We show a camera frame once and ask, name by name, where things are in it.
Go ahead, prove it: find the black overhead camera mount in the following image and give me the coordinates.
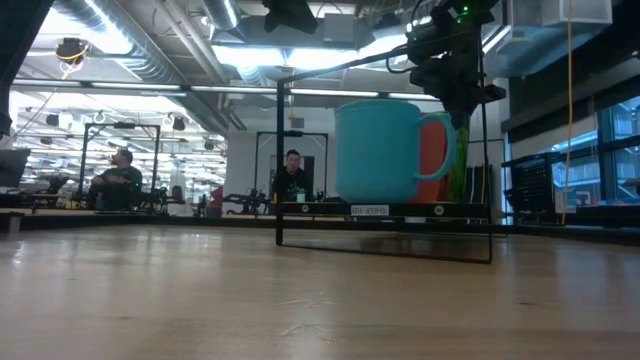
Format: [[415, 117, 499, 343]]
[[261, 0, 320, 36]]

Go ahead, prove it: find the black table edge rail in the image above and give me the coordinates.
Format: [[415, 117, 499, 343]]
[[0, 212, 640, 247]]

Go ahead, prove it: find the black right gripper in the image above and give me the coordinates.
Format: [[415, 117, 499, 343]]
[[408, 54, 507, 131]]

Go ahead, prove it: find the black wire frame shelf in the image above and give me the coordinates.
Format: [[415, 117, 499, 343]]
[[274, 42, 494, 265]]

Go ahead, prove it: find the black background rig frame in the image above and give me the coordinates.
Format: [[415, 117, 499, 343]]
[[77, 121, 162, 214], [253, 130, 331, 202]]

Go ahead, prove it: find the black perforated cart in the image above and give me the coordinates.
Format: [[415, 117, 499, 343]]
[[501, 153, 555, 217]]

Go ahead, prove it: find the seated person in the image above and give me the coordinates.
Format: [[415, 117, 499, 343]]
[[271, 148, 315, 204], [85, 148, 146, 212]]

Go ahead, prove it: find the yellow black ceiling cable reel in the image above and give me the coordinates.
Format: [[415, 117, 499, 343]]
[[54, 36, 92, 67]]

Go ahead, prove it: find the orange plastic cup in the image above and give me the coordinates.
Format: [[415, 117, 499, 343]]
[[409, 117, 451, 204]]

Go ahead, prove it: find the dark monitor screen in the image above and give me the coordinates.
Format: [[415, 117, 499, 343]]
[[0, 147, 32, 190]]

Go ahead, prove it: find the blue-green plastic mug with handle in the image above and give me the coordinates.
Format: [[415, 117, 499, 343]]
[[333, 98, 457, 205]]

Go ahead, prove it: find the white shelf label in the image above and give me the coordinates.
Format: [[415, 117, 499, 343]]
[[350, 204, 390, 217]]

